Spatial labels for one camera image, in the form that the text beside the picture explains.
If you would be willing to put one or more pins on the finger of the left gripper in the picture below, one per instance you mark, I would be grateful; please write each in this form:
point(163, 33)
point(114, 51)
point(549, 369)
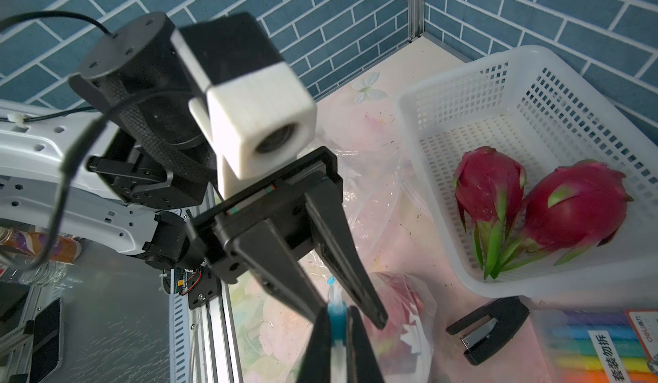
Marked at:
point(334, 244)

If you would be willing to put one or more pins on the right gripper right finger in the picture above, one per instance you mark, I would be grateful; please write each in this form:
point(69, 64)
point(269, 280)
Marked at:
point(362, 365)

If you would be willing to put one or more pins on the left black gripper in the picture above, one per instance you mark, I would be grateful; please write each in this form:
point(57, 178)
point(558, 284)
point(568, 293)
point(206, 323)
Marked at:
point(148, 148)

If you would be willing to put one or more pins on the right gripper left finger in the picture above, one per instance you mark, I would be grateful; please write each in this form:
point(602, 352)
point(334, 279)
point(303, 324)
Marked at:
point(316, 363)

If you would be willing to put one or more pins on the pink dragon fruit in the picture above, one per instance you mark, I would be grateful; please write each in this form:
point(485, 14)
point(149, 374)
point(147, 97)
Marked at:
point(574, 209)
point(489, 189)

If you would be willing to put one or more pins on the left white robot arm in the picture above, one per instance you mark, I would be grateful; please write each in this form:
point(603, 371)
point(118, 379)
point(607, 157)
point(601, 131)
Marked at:
point(67, 187)

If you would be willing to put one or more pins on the black stapler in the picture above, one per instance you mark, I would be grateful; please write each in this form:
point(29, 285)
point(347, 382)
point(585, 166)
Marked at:
point(486, 330)

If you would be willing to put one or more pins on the plastic drink bottle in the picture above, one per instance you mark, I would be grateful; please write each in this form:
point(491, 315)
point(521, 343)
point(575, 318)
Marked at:
point(65, 249)

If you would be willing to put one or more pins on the highlighter marker pack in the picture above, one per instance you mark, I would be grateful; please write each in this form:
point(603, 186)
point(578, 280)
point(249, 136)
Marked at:
point(612, 345)

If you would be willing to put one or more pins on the white plastic mesh basket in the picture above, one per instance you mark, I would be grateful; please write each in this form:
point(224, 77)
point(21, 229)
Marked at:
point(533, 107)

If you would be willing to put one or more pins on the aluminium mounting rail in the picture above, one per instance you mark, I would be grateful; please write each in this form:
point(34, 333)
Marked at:
point(202, 341)

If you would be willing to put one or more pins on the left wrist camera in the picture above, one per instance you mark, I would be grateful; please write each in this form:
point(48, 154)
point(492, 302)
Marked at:
point(249, 103)

